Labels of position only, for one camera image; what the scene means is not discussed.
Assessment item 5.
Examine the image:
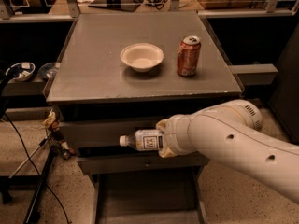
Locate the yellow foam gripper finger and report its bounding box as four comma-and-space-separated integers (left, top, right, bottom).
155, 119, 169, 133
159, 147, 177, 158

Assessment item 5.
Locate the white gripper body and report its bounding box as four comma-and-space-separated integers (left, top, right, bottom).
163, 115, 195, 156

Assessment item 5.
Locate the clear plastic bottle white label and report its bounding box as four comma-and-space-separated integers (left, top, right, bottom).
119, 129, 164, 151

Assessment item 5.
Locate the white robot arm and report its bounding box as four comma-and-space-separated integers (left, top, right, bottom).
156, 100, 299, 203

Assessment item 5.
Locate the grey middle drawer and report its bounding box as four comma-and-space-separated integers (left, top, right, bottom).
78, 146, 209, 175

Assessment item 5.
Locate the grey open bottom drawer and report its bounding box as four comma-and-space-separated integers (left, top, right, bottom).
92, 167, 208, 224

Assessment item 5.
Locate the grey drawer cabinet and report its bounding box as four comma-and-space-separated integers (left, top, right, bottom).
43, 10, 245, 224

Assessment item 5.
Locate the grey top drawer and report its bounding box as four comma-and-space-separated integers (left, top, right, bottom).
59, 117, 167, 148

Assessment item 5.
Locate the white paper bowl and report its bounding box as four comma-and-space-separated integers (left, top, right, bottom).
120, 43, 164, 72

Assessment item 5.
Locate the orange soda can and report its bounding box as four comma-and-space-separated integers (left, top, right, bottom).
177, 35, 201, 77

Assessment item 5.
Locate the small clutter pile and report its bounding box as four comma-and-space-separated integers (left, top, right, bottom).
42, 110, 75, 160

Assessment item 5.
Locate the dark glass bowl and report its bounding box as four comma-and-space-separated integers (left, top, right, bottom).
37, 63, 58, 80

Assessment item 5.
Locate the black monitor stand base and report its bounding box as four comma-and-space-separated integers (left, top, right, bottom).
89, 0, 141, 12

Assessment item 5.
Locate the white bowl with items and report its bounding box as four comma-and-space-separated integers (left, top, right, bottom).
6, 62, 36, 82

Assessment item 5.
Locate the black tripod stand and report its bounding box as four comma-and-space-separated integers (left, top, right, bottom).
0, 73, 53, 224

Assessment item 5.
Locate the black floor cable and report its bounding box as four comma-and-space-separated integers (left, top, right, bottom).
4, 112, 73, 224

